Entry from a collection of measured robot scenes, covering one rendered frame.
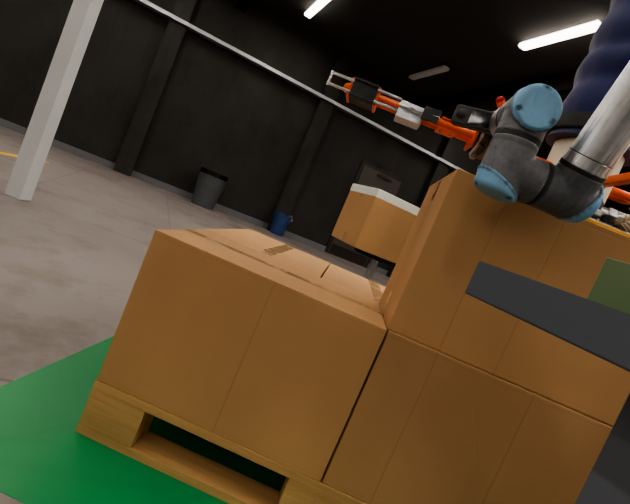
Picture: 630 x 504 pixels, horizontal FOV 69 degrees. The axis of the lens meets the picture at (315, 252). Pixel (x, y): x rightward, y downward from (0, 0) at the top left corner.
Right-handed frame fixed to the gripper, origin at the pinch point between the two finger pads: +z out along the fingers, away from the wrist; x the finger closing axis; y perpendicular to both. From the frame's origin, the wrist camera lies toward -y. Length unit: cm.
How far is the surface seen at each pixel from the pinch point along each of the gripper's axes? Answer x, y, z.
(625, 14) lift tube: 38.4, 19.3, -6.8
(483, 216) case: -20.6, 5.1, -20.0
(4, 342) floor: -107, -104, 2
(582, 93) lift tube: 18.3, 18.3, -5.4
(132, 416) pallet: -97, -52, -21
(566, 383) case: -48, 37, -20
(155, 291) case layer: -67, -58, -21
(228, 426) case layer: -90, -30, -21
